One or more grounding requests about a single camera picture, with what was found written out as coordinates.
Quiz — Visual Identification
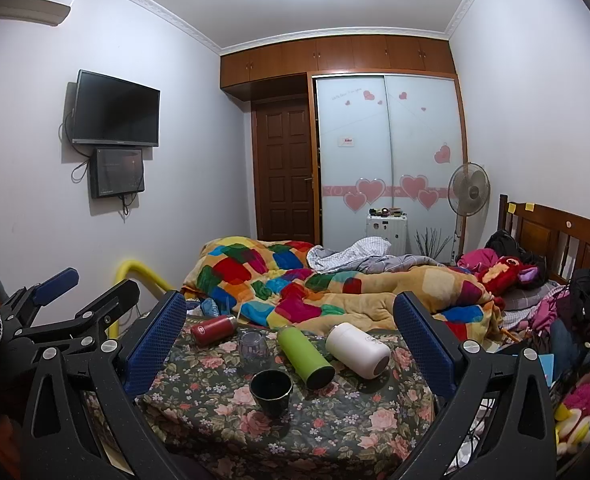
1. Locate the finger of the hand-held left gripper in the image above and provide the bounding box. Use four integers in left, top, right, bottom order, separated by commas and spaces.
0, 267, 80, 323
11, 279, 141, 357

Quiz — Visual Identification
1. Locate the wooden overhead cabinet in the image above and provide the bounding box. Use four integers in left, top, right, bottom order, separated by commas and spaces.
219, 34, 458, 102

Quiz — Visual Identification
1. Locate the wall-mounted television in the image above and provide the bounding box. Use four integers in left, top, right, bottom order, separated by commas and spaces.
70, 69, 162, 148

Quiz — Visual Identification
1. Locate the wooden headboard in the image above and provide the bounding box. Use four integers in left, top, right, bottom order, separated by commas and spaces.
497, 193, 590, 287

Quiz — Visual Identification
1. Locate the black bag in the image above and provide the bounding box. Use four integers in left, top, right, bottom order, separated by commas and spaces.
484, 229, 526, 262

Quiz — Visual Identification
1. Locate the green bottle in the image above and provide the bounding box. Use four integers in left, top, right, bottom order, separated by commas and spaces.
276, 325, 337, 390

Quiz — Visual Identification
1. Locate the yellow and white plush toy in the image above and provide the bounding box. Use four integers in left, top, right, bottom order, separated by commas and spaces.
554, 400, 590, 457

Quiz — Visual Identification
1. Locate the wardrobe with heart stickers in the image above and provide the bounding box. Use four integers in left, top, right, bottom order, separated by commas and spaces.
310, 72, 469, 264

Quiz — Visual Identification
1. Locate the standing fan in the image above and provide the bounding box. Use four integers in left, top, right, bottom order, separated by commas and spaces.
448, 161, 492, 262

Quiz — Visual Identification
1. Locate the clear glass cup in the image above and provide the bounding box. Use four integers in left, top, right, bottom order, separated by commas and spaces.
237, 329, 272, 374

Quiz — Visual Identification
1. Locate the pink cloth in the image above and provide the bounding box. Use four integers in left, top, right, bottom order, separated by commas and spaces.
457, 247, 500, 274

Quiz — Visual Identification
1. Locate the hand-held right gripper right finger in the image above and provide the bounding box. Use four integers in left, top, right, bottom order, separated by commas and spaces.
385, 291, 560, 480

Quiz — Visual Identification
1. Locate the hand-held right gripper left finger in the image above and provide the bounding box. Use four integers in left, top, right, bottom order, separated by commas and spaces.
21, 290, 196, 480

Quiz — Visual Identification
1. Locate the white bottle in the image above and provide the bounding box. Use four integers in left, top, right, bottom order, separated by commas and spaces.
324, 322, 393, 380

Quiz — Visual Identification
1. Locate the dried plant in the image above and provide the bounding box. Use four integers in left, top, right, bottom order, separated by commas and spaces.
413, 227, 454, 264

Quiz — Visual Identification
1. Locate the grey checkered cloth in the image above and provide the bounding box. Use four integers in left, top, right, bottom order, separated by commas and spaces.
307, 237, 450, 276

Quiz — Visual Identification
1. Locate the colourful patchwork quilt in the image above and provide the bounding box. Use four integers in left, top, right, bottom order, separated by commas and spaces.
181, 236, 506, 347

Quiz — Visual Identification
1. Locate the red bottle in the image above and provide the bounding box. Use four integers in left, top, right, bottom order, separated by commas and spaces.
190, 314, 239, 349

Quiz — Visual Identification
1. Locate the pile of pink clothes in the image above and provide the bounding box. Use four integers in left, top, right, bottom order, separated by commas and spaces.
529, 284, 576, 333

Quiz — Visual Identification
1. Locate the brown wooden door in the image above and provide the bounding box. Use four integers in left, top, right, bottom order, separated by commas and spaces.
251, 97, 317, 244

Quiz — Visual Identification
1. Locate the air conditioner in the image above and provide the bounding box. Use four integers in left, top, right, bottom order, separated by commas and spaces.
0, 0, 71, 27

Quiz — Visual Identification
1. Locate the floral cloth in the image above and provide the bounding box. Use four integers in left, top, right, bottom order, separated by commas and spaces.
82, 310, 482, 480

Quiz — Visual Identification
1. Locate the small wall-mounted monitor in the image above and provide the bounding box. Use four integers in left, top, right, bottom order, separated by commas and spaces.
88, 146, 146, 200

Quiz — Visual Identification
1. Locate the black cup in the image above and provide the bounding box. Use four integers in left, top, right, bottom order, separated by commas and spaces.
249, 369, 295, 419

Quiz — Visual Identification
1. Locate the yellow padded pipe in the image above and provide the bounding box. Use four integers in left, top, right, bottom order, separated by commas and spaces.
107, 258, 177, 342

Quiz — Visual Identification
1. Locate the red plush toy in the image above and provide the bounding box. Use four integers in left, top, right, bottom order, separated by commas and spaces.
476, 254, 544, 297

